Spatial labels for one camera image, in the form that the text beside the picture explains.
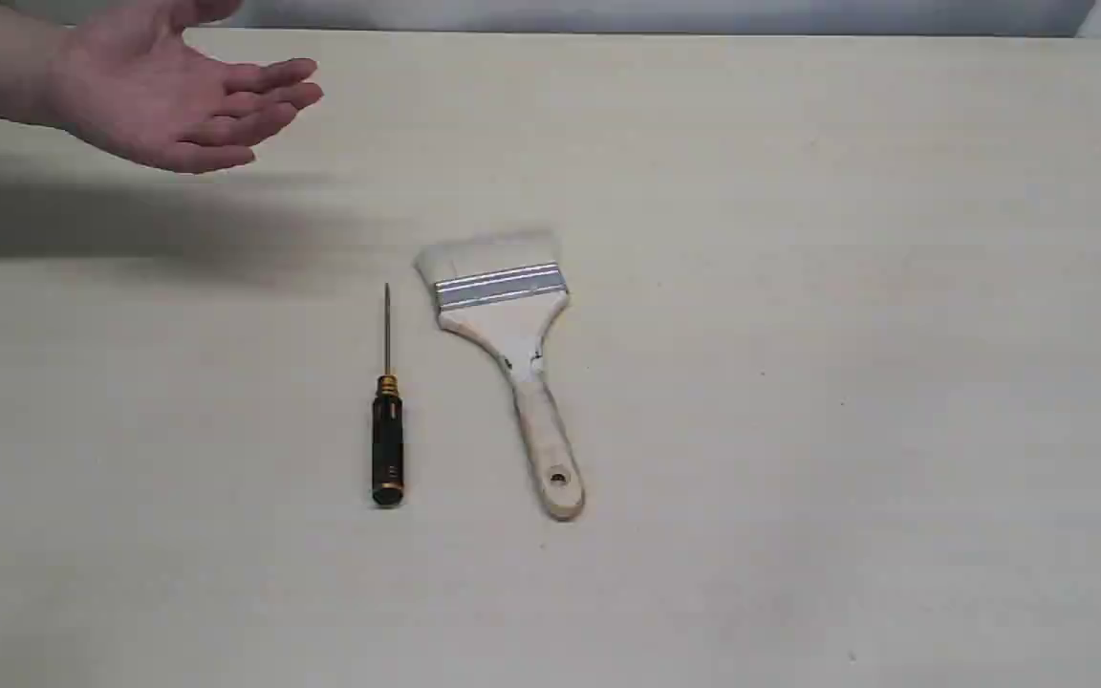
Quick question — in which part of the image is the open bare human hand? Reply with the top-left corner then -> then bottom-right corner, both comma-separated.
43,1 -> 324,174

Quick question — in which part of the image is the wooden handled white paintbrush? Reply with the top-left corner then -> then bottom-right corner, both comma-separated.
414,229 -> 586,522

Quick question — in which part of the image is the black handled precision screwdriver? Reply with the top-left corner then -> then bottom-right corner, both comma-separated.
371,283 -> 405,507

